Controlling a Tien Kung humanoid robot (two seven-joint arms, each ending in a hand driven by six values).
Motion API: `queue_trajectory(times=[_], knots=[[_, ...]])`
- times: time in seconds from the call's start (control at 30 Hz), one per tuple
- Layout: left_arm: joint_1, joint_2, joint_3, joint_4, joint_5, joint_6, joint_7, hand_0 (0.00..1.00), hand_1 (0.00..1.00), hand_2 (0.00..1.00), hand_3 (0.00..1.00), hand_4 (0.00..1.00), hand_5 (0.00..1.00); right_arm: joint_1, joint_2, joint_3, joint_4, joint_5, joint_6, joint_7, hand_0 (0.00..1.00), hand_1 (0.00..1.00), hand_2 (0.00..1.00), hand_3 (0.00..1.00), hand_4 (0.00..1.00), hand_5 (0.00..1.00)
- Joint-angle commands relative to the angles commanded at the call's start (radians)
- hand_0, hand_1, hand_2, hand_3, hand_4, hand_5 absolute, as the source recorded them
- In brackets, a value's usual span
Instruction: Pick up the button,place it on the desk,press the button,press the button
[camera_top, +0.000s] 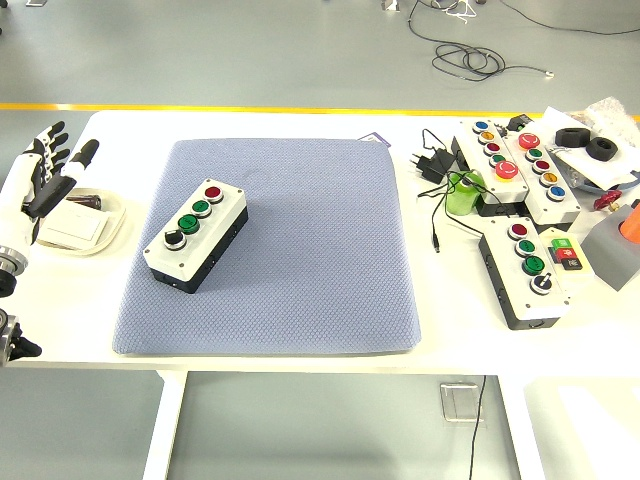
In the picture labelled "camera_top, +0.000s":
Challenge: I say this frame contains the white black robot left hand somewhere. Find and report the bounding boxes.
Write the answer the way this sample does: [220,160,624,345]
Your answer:
[0,121,100,251]

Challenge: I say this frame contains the four-button white control box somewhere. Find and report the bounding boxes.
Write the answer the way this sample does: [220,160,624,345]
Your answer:
[478,216,573,331]
[142,178,250,295]

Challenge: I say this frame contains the five-button box yellow-ringed stop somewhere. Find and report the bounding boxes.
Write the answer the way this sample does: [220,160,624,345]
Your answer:
[452,119,530,205]

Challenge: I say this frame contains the five-button box plain red stop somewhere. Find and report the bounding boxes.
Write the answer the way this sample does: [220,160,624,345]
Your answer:
[502,130,582,225]

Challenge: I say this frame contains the white oval dish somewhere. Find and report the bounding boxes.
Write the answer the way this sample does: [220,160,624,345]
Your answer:
[33,187,127,258]

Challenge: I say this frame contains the white table leg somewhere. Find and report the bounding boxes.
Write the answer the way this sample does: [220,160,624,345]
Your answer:
[497,374,546,480]
[142,372,189,480]

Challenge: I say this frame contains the grey-blue honeycomb mat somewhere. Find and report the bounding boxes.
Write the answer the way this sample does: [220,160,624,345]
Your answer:
[112,138,422,357]

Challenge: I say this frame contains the black power adapter plug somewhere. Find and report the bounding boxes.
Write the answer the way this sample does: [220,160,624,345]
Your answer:
[410,147,456,184]

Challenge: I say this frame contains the green plastic bottle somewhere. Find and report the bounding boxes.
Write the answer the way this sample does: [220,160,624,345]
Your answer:
[446,169,485,216]

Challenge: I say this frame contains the grey floor socket plate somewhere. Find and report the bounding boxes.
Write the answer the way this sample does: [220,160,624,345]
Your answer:
[439,382,487,424]

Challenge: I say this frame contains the blue round plate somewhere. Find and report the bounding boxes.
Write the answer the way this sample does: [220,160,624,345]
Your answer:
[574,169,640,195]

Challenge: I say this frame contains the white foam sheet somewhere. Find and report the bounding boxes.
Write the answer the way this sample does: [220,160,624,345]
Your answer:
[542,105,640,184]

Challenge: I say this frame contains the grey block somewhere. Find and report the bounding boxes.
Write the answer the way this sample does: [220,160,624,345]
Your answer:
[582,204,640,291]

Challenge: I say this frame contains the clear bubble wrap bag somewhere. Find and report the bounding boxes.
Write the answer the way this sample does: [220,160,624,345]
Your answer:
[582,96,640,146]

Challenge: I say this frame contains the orange cylinder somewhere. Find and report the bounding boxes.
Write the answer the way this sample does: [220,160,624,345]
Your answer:
[619,199,640,241]

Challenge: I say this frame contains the white wall switch plate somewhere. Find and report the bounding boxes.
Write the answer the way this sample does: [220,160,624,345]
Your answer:
[38,208,110,246]

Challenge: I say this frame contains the black adapter cord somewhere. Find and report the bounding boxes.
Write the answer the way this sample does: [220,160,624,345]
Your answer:
[417,128,506,254]

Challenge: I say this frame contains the black cable under table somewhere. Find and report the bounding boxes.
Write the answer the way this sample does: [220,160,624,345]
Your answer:
[467,374,489,480]

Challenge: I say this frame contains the coiled black floor cable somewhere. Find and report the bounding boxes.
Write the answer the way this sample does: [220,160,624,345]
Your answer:
[430,42,556,81]

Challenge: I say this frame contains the cream switch green red keys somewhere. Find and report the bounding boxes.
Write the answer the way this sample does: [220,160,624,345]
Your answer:
[538,227,596,284]

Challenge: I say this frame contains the red valve handle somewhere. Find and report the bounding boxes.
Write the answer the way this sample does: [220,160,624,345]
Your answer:
[593,188,624,211]

